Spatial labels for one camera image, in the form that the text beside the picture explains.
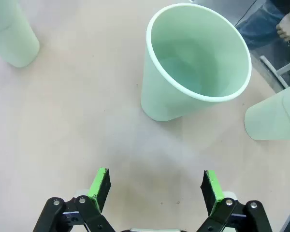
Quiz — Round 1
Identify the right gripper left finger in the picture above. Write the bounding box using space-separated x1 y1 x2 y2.
32 167 116 232

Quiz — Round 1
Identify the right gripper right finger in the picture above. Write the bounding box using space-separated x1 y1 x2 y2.
197 170 273 232

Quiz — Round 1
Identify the pale green plastic cup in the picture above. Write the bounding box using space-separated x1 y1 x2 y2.
0 0 41 68
244 81 290 141
140 2 253 122

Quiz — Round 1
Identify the person's left hand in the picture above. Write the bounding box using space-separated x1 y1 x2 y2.
276 12 290 42

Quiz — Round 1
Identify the person in black t-shirt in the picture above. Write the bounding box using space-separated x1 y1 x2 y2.
235 0 290 50

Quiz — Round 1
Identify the grey metal floor frame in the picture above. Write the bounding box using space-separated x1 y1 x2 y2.
259 55 290 89

